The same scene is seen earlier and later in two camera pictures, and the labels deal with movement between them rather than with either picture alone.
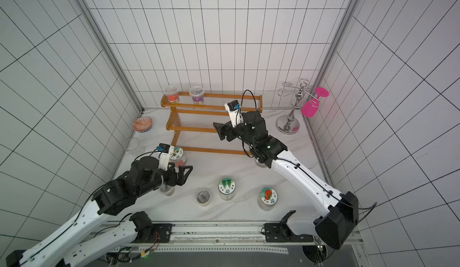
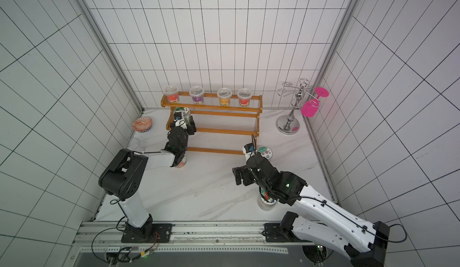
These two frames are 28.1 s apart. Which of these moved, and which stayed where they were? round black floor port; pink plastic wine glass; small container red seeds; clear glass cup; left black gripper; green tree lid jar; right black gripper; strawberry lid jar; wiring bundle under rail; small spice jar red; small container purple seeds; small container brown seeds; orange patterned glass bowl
Moved: left black gripper; small spice jar red; right black gripper; green tree lid jar; small container brown seeds
Stayed: small container red seeds; pink plastic wine glass; clear glass cup; orange patterned glass bowl; small container purple seeds; round black floor port; strawberry lid jar; wiring bundle under rail
